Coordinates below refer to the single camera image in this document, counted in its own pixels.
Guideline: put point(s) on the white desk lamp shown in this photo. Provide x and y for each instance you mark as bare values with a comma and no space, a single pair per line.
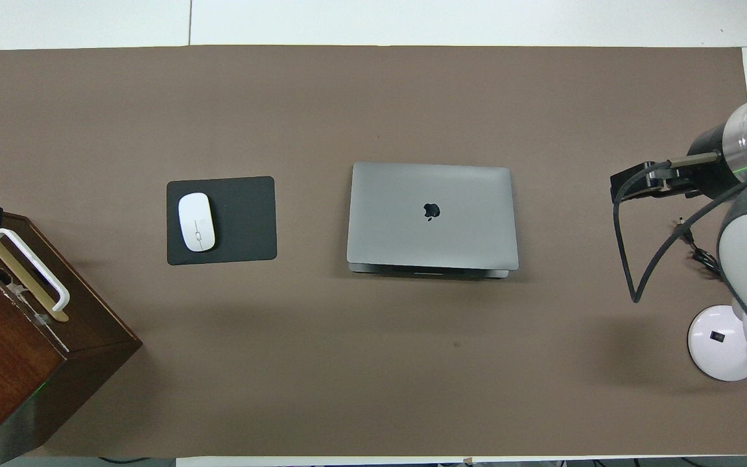
717,350

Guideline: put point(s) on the brown paper table mat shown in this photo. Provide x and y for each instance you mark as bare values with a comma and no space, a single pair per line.
347,376

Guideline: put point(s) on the white computer mouse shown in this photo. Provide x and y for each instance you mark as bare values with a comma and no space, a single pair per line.
196,222

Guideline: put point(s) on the black mouse pad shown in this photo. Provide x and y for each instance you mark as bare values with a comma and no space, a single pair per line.
244,220

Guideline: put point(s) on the grey Apple laptop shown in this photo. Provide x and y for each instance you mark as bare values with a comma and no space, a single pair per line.
399,220

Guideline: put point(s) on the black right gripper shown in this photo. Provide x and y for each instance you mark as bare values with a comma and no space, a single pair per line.
711,165

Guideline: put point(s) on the dark brown wooden box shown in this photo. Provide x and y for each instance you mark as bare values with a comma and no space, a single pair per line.
4,363

